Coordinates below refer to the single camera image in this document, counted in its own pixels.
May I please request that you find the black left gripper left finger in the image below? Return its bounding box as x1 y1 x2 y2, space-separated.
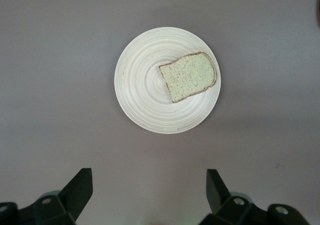
17 167 93 225

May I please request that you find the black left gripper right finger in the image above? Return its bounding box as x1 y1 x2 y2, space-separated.
202 168 307 225

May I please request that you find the round wooden plate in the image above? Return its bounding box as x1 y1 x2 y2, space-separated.
114 27 221 135

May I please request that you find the brown toast slice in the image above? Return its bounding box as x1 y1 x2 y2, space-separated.
158 51 217 104

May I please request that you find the brown table cover mat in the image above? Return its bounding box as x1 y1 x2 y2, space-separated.
0 0 320 225

